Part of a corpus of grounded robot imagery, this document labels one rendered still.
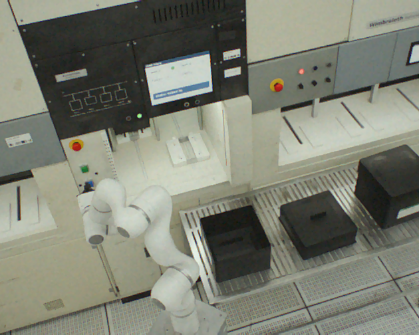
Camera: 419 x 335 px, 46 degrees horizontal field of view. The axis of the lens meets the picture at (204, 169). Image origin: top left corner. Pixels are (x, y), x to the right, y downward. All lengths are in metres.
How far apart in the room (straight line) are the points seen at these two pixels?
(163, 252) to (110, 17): 0.91
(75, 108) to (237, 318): 1.68
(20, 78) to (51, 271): 1.24
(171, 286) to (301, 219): 0.86
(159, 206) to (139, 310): 1.64
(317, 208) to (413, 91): 1.17
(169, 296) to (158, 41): 1.01
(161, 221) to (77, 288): 1.41
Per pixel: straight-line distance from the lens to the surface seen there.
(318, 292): 3.29
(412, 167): 2.64
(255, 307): 3.21
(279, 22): 2.22
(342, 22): 2.38
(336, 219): 2.52
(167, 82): 2.18
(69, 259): 2.87
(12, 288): 3.02
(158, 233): 1.77
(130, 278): 3.10
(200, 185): 2.66
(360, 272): 3.42
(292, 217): 2.51
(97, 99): 2.16
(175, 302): 1.93
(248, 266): 2.37
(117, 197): 1.71
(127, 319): 3.26
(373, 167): 2.59
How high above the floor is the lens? 2.79
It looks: 44 degrees down
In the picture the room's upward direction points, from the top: 6 degrees counter-clockwise
